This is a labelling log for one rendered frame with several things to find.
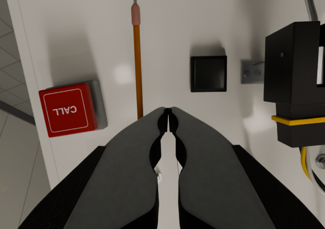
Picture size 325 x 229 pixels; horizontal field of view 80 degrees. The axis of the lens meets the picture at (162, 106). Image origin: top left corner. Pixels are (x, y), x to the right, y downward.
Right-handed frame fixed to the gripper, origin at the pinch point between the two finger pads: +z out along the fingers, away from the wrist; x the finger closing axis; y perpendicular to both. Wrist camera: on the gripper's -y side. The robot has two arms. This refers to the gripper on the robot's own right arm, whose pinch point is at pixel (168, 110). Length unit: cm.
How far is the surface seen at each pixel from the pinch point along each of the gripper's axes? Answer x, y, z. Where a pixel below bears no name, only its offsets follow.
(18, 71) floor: -122, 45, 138
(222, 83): 5.9, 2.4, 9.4
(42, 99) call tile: -12.7, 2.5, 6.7
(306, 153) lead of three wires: 11.0, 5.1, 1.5
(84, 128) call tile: -8.6, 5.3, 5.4
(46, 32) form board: -13.9, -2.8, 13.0
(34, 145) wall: -145, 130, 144
